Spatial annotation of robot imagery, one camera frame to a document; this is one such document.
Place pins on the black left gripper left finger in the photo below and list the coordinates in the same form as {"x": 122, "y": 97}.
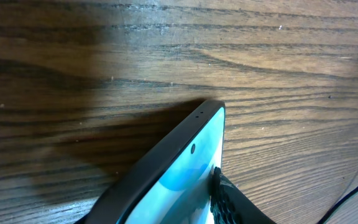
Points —
{"x": 81, "y": 220}

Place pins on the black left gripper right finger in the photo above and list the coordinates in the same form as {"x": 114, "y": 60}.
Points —
{"x": 230, "y": 206}

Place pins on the blue Samsung Galaxy smartphone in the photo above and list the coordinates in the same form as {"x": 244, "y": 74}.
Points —
{"x": 169, "y": 184}

